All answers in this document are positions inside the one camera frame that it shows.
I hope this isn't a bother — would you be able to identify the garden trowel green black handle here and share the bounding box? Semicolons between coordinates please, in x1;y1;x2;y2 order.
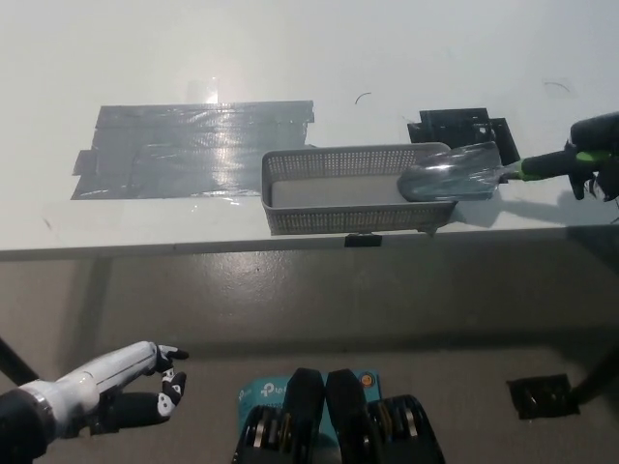
396;140;611;204

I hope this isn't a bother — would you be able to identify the white and black right hand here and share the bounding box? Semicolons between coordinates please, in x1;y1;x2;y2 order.
563;110;619;202

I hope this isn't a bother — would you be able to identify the grey duct tape patch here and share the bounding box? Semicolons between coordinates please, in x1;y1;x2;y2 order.
70;100;315;201

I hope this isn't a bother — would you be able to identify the small black tape strip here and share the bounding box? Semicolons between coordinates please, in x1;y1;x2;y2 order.
343;233;383;249

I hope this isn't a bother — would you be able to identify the black tape patch on table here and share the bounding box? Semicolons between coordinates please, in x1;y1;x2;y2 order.
406;108;521;165

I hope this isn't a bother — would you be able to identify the black table foot plate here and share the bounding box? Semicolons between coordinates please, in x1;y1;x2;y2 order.
505;372;580;421

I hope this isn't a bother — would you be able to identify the black slanted table leg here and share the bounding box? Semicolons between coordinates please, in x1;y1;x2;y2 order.
569;333;619;405
0;335;40;388

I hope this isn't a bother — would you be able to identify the white and black left hand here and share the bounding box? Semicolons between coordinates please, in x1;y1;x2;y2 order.
21;340;190;431

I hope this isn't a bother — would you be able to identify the teal tp-link box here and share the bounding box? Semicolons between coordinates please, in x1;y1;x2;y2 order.
236;368;379;450

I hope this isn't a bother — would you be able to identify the grey perforated plastic basket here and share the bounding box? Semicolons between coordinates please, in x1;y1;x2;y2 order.
260;142;458;237

